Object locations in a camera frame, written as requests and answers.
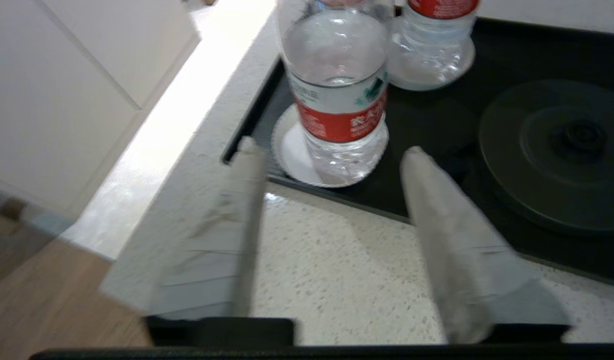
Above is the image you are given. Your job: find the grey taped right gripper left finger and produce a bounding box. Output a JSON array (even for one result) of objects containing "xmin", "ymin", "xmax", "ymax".
[{"xmin": 147, "ymin": 136, "xmax": 268, "ymax": 320}]

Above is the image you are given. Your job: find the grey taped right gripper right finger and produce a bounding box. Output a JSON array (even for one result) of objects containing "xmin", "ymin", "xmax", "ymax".
[{"xmin": 399, "ymin": 146, "xmax": 570, "ymax": 346}]

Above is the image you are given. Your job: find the clear water bottle red cap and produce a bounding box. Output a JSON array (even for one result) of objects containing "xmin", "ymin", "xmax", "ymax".
[
  {"xmin": 277, "ymin": 0, "xmax": 395, "ymax": 184},
  {"xmin": 387, "ymin": 0, "xmax": 481, "ymax": 87}
]

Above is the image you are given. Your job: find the round black kettle base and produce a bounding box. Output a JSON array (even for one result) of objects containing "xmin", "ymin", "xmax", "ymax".
[{"xmin": 478, "ymin": 79, "xmax": 614, "ymax": 237}]

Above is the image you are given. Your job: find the white paper coaster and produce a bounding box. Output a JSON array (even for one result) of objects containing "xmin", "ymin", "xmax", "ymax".
[
  {"xmin": 387, "ymin": 35, "xmax": 476, "ymax": 92},
  {"xmin": 271, "ymin": 102, "xmax": 391, "ymax": 189}
]

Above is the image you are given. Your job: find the black rectangular tray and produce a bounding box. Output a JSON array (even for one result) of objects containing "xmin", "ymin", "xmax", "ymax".
[{"xmin": 222, "ymin": 17, "xmax": 614, "ymax": 289}]

